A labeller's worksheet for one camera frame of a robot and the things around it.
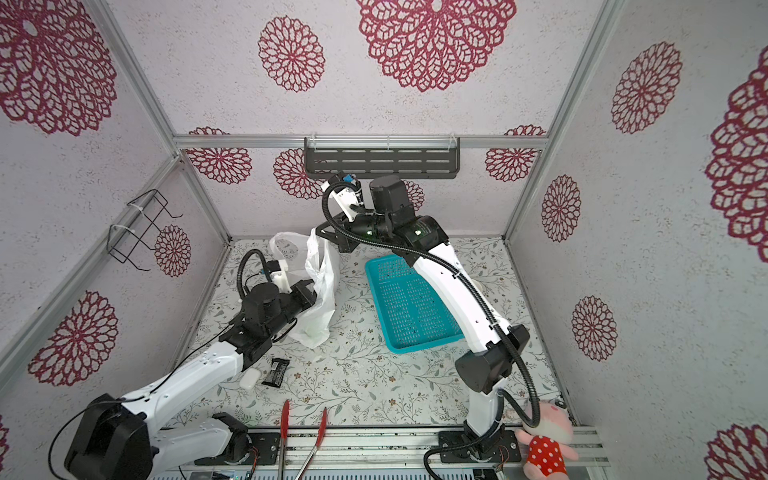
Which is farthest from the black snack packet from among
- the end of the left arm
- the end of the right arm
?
the end of the right arm

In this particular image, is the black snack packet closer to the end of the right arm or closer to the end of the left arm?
the end of the left arm

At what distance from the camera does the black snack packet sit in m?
0.85
